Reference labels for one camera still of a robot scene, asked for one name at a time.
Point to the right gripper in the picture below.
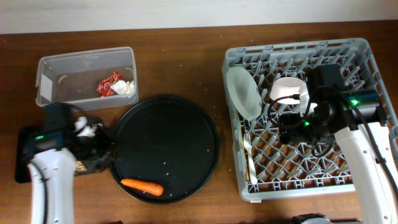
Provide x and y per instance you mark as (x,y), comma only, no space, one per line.
(288,130)

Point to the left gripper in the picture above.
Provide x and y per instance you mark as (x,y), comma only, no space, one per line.
(107,140)

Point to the white bowl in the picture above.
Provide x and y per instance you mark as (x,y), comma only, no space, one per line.
(286,86)

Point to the red snack wrapper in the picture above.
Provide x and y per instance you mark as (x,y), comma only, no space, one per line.
(104,87)

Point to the white plastic fork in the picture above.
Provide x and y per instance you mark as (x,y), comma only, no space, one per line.
(251,166)

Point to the white tissue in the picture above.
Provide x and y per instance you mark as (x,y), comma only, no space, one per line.
(122,88)

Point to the orange carrot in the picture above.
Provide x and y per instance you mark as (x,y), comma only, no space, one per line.
(149,187)

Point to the rice and food scraps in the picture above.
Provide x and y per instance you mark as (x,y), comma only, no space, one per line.
(80,167)

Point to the wooden chopstick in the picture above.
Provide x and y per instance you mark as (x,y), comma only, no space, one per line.
(244,159)

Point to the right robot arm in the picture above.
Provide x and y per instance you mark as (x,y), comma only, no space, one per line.
(355,121)

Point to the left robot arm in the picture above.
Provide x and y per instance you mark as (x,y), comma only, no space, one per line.
(52,171)

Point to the grey dishwasher rack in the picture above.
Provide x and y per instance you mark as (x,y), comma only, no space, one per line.
(285,171)

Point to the black rectangular tray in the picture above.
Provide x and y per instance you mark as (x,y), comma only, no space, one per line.
(21,168)

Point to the clear plastic bin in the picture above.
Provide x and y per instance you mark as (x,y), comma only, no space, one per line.
(73,78)

